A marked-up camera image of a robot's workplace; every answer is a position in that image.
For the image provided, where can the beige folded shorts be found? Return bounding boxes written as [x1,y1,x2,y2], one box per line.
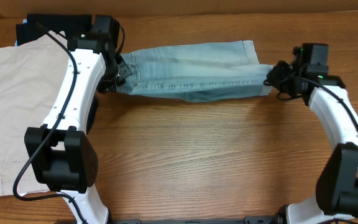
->
[0,32,69,196]

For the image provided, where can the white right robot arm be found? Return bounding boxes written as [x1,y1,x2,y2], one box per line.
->
[264,43,358,223]

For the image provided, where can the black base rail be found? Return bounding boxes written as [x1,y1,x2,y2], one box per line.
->
[107,215,287,224]

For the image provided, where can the black folded garment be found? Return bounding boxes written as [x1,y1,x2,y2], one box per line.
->
[0,14,101,134]

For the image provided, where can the light blue denim shorts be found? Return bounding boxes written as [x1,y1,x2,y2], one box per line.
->
[117,40,273,103]

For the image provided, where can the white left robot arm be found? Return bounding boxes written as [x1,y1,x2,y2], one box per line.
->
[13,15,132,223]

